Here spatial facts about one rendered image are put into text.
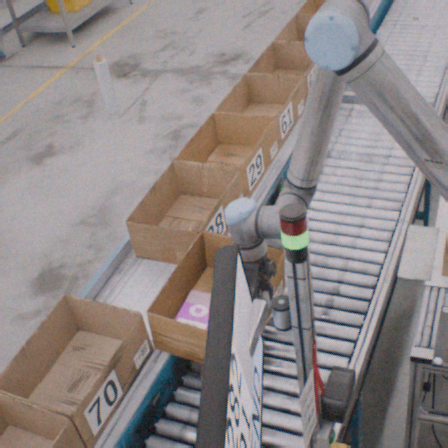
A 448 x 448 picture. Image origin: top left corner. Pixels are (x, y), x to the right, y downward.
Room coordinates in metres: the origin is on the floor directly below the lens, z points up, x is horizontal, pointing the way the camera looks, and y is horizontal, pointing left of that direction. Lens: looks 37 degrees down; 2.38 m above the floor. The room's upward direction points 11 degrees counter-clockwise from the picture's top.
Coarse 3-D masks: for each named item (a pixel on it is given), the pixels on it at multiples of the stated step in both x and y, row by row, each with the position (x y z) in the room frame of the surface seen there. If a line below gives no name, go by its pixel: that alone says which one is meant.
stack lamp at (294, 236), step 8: (280, 224) 0.94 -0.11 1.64; (288, 224) 0.92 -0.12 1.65; (296, 224) 0.91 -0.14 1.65; (304, 224) 0.92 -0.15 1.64; (288, 232) 0.92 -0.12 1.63; (296, 232) 0.91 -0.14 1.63; (304, 232) 0.92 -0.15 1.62; (288, 240) 0.92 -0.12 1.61; (296, 240) 0.91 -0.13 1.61; (304, 240) 0.92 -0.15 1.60; (288, 248) 0.92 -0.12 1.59; (296, 248) 0.91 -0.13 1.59
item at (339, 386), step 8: (336, 368) 1.02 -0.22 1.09; (344, 368) 1.01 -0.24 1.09; (328, 376) 1.00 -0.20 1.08; (336, 376) 0.99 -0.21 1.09; (344, 376) 0.99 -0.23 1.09; (352, 376) 0.98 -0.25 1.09; (328, 384) 0.97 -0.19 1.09; (336, 384) 0.97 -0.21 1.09; (344, 384) 0.96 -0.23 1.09; (352, 384) 0.97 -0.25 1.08; (328, 392) 0.95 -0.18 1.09; (336, 392) 0.95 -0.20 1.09; (344, 392) 0.94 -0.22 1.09; (328, 400) 0.93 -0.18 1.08; (336, 400) 0.93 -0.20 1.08; (344, 400) 0.92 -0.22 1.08; (328, 408) 0.92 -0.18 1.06; (336, 408) 0.91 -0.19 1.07; (344, 408) 0.91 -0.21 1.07; (336, 416) 0.94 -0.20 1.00; (344, 416) 0.94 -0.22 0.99
